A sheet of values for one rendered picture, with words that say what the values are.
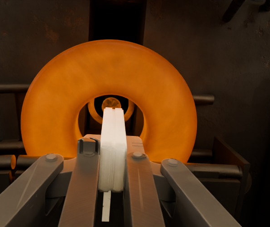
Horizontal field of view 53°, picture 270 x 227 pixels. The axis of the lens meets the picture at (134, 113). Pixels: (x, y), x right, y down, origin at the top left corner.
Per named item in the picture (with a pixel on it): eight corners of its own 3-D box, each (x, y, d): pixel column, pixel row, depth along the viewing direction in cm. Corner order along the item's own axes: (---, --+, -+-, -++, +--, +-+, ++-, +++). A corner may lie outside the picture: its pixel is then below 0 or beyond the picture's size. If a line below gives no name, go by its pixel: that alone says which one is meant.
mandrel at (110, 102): (98, 97, 50) (100, 72, 49) (122, 98, 50) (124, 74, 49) (92, 123, 33) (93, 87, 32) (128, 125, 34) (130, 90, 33)
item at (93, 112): (98, 91, 65) (99, 59, 63) (123, 93, 65) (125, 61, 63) (86, 130, 35) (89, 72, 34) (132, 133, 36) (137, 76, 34)
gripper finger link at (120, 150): (113, 147, 15) (127, 147, 15) (113, 107, 21) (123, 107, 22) (110, 193, 16) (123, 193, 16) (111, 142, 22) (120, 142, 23)
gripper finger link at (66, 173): (96, 200, 14) (36, 198, 14) (101, 154, 19) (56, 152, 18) (98, 175, 13) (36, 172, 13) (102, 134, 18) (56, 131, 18)
